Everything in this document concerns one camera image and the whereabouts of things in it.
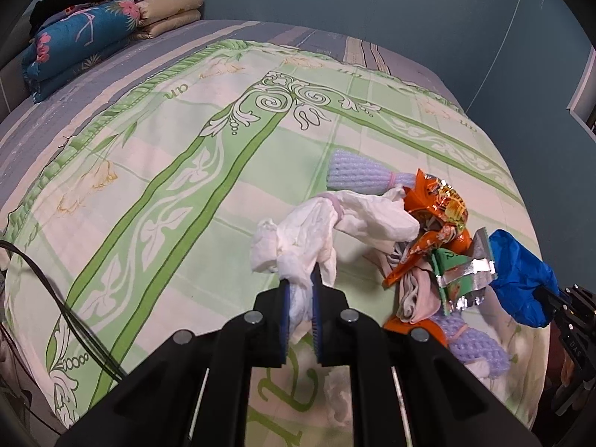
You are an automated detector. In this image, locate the window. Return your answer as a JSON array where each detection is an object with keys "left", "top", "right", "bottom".
[{"left": 567, "top": 47, "right": 596, "bottom": 143}]

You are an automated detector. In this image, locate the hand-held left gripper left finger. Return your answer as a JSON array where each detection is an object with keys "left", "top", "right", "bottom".
[{"left": 56, "top": 282, "right": 292, "bottom": 447}]

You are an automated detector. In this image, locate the white tissue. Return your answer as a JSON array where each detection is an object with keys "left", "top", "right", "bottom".
[{"left": 250, "top": 196, "right": 338, "bottom": 343}]

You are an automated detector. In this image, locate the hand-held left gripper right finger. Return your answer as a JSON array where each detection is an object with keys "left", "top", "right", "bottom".
[{"left": 311, "top": 265, "right": 543, "bottom": 447}]

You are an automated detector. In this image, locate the beige folded quilt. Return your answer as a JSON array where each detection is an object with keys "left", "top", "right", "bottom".
[{"left": 135, "top": 0, "right": 206, "bottom": 40}]

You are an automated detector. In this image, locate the green silver snack wrapper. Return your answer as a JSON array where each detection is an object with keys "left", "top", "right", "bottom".
[{"left": 431, "top": 227, "right": 497, "bottom": 318}]

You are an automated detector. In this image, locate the black cable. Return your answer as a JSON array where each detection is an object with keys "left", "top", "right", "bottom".
[{"left": 0, "top": 240, "right": 126, "bottom": 380}]

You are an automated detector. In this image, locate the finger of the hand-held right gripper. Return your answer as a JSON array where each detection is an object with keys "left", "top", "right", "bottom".
[{"left": 535, "top": 284, "right": 573, "bottom": 331}]

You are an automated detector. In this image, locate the blue plastic bag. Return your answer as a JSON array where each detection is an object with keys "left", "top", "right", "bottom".
[{"left": 488, "top": 229, "right": 559, "bottom": 329}]

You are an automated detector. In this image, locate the green printed blanket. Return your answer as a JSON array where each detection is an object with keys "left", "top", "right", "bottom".
[{"left": 0, "top": 39, "right": 548, "bottom": 447}]

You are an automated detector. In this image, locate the blue floral quilt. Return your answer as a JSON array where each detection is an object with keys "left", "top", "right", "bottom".
[{"left": 21, "top": 0, "right": 143, "bottom": 103}]

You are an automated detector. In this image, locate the grey striped bed sheet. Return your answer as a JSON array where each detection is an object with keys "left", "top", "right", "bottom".
[{"left": 0, "top": 19, "right": 466, "bottom": 206}]

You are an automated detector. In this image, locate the grey headboard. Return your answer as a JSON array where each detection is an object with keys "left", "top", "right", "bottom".
[{"left": 0, "top": 0, "right": 161, "bottom": 122}]

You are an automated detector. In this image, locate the purple foam fruit net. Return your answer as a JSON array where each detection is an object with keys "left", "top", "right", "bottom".
[
  {"left": 325, "top": 149, "right": 417, "bottom": 196},
  {"left": 427, "top": 311, "right": 519, "bottom": 379}
]

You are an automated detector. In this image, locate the pink grey cloth garment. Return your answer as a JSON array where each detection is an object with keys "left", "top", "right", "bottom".
[{"left": 372, "top": 242, "right": 443, "bottom": 327}]

